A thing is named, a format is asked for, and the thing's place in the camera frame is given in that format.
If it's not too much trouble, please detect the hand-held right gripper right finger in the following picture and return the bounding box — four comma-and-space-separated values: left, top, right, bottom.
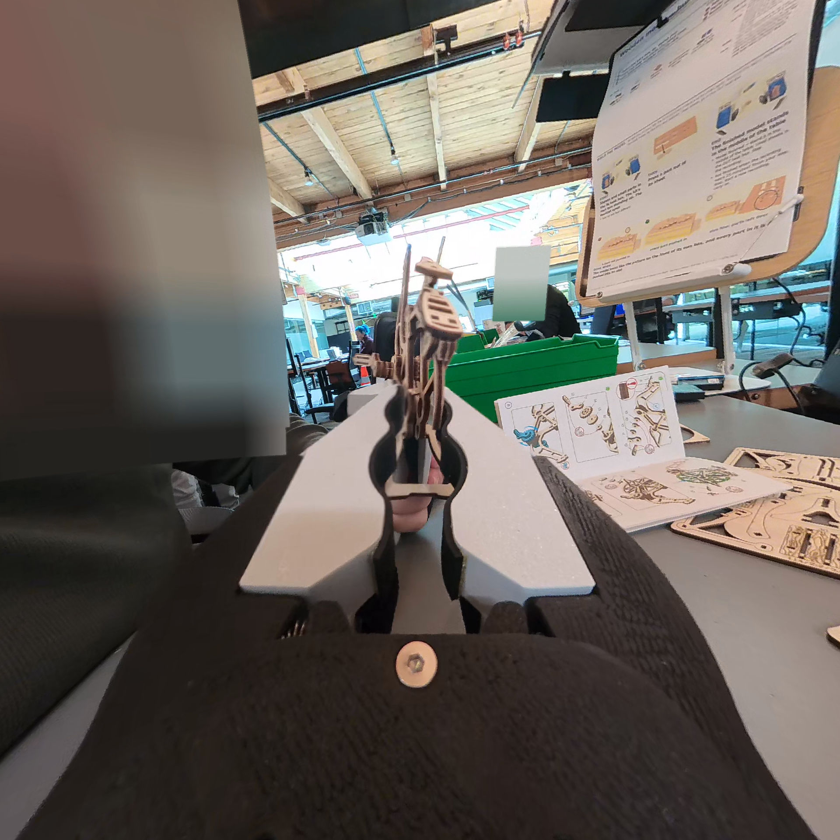
441, 397, 598, 611

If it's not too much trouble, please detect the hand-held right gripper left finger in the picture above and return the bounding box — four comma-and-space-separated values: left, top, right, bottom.
238, 385, 404, 634

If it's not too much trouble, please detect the wooden model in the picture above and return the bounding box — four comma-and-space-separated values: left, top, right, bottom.
354, 239, 463, 500

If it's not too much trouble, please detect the large wooden parts sheet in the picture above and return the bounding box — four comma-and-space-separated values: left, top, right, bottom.
669, 484, 840, 580

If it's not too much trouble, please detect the narrow wooden parts sheet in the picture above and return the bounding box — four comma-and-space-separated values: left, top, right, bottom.
725, 446, 840, 490

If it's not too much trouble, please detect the person's left hand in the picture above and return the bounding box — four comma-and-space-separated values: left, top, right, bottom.
392, 456, 442, 534

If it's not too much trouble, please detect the green plastic bin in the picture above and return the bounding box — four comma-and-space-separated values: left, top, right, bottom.
445, 330, 621, 424

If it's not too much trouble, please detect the assembly instruction booklet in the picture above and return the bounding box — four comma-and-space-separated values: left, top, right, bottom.
495, 366, 795, 534

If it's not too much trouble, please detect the dark ribbed fabric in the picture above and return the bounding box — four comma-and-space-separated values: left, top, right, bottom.
0, 462, 194, 756

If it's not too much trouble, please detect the white clipboard stand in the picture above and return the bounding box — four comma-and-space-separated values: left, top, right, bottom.
617, 287, 774, 395

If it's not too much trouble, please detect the printed instruction sheet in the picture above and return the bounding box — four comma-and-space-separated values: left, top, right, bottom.
591, 0, 818, 299

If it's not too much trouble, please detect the wooden clipboard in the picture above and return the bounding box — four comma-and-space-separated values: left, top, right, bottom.
576, 0, 840, 309

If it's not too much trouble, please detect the black cable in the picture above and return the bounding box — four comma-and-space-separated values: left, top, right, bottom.
738, 351, 840, 422

